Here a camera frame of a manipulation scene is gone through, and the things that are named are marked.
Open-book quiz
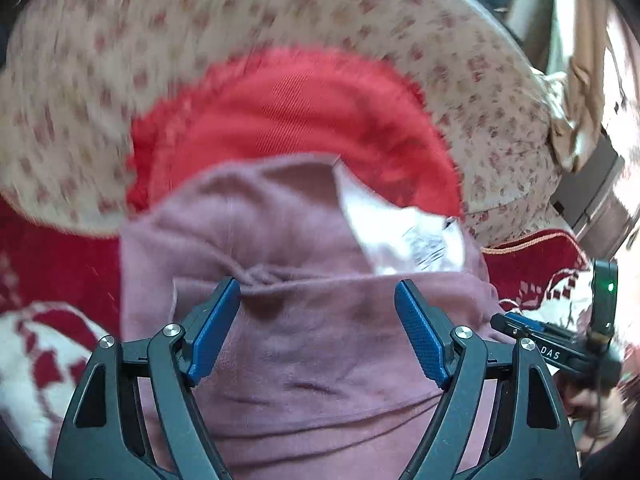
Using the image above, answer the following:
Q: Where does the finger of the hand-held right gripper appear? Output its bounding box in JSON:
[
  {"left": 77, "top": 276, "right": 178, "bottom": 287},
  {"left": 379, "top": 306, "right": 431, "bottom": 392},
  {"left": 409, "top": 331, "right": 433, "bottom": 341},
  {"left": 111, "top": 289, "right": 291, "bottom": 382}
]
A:
[{"left": 490, "top": 311, "right": 547, "bottom": 342}]

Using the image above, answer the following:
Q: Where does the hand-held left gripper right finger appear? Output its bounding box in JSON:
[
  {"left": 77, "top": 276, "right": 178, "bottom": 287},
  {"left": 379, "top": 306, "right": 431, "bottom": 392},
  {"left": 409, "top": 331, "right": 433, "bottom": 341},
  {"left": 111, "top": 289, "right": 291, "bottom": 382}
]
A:
[{"left": 394, "top": 278, "right": 581, "bottom": 480}]

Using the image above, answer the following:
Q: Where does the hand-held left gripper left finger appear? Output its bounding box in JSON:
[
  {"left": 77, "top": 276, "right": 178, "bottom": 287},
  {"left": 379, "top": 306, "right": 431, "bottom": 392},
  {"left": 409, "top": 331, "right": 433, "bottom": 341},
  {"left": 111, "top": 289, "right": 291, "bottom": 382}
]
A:
[{"left": 51, "top": 276, "right": 242, "bottom": 480}]

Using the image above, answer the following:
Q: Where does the mauve long-sleeved shirt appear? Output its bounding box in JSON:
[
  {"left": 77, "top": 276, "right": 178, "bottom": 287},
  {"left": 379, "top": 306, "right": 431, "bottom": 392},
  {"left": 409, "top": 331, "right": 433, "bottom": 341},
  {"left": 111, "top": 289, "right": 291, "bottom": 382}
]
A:
[{"left": 119, "top": 155, "right": 516, "bottom": 480}]

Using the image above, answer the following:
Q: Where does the person's right hand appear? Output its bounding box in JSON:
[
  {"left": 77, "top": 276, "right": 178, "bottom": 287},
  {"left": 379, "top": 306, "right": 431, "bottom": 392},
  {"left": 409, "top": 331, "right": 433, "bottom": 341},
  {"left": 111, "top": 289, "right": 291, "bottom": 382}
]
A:
[{"left": 560, "top": 380, "right": 626, "bottom": 456}]

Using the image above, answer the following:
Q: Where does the red and white plush blanket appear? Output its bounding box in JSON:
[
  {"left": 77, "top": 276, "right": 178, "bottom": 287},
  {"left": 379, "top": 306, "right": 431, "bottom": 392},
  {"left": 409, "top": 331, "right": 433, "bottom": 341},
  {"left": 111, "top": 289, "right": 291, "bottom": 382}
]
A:
[{"left": 0, "top": 195, "right": 631, "bottom": 478}]

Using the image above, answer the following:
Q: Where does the beige curtain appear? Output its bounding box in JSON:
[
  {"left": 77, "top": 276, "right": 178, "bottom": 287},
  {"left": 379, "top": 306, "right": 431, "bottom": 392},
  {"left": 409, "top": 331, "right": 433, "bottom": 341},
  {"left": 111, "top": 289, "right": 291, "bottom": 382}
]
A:
[{"left": 545, "top": 0, "right": 631, "bottom": 173}]

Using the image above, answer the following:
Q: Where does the red cloth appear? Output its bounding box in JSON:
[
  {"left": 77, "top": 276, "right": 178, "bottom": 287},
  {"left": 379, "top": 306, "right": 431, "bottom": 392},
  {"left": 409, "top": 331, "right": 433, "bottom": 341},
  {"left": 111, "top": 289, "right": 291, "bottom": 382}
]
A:
[{"left": 125, "top": 46, "right": 463, "bottom": 221}]

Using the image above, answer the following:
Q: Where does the floral beige cushion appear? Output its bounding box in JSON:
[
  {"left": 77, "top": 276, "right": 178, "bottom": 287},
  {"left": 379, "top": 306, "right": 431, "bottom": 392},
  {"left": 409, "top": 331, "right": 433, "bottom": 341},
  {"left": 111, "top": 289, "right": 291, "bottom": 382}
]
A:
[{"left": 0, "top": 0, "right": 566, "bottom": 248}]

